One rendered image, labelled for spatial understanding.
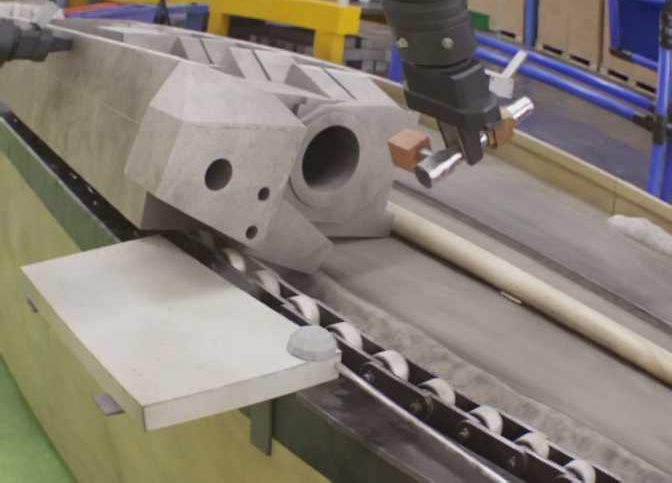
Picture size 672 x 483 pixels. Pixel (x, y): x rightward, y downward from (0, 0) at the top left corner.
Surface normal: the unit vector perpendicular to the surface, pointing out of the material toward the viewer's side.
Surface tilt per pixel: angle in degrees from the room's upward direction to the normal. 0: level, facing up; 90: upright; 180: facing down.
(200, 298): 0
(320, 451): 90
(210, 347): 0
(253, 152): 90
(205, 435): 90
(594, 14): 90
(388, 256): 0
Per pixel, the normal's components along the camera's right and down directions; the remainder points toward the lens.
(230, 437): -0.78, 0.15
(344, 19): 0.62, 0.35
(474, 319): 0.11, -0.93
